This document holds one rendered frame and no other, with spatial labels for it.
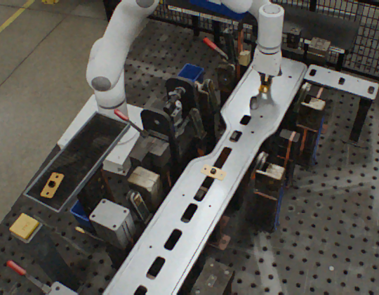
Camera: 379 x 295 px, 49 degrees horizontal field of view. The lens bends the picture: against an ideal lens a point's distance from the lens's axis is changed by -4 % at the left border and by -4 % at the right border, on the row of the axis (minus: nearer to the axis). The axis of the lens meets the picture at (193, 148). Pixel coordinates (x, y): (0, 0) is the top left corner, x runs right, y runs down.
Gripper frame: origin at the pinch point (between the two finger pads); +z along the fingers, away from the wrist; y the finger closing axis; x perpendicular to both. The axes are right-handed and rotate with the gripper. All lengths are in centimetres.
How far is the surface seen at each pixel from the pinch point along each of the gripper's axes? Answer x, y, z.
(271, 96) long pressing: -4.8, 4.5, 3.0
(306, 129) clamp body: -8.2, 20.5, 11.0
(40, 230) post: -94, -30, -10
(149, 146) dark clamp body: -51, -21, -5
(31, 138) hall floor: -10, -163, 103
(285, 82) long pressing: 4.9, 6.4, 3.0
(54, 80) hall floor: 46, -188, 103
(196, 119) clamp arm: -33.6, -12.5, -4.2
